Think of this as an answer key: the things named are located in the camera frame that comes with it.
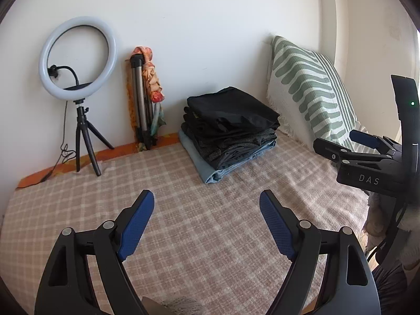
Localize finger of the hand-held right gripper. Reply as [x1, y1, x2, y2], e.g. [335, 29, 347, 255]
[349, 129, 403, 159]
[313, 137, 395, 172]

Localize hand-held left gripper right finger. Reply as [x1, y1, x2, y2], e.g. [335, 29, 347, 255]
[259, 189, 382, 315]

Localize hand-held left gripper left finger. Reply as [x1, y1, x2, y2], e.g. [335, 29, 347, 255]
[34, 189, 155, 315]

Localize person's right forearm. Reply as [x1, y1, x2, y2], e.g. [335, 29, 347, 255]
[363, 192, 420, 270]

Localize beige checked blanket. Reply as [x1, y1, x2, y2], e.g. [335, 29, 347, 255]
[0, 118, 370, 315]

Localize green striped pillow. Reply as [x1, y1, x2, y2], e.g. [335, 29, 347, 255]
[266, 35, 381, 155]

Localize folded blue jeans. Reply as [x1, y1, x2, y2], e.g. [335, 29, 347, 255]
[178, 129, 276, 184]

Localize stack of folded dark clothes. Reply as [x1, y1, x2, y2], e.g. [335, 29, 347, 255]
[181, 107, 278, 169]

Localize person's striped dark clothing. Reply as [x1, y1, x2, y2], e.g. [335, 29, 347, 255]
[371, 262, 411, 315]

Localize small black tripod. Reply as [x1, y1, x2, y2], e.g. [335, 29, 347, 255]
[75, 98, 115, 177]

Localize folded silver tripod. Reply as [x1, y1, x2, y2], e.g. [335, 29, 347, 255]
[129, 54, 156, 151]

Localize folded tripod with orange cloth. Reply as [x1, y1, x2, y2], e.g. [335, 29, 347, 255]
[125, 46, 167, 138]

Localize black ring light cable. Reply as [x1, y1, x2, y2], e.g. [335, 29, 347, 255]
[16, 100, 77, 189]

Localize white ring light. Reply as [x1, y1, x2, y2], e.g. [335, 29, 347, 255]
[39, 16, 117, 101]

